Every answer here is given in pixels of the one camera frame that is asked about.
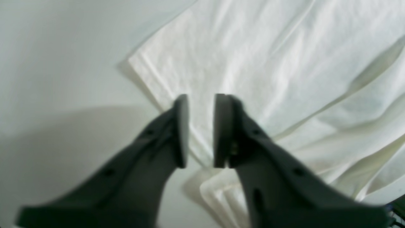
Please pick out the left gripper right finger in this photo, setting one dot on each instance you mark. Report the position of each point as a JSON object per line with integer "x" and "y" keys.
{"x": 280, "y": 191}

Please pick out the white printed T-shirt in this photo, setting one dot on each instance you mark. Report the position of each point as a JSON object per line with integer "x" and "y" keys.
{"x": 323, "y": 78}

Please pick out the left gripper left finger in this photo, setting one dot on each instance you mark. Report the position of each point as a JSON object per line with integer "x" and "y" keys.
{"x": 126, "y": 192}

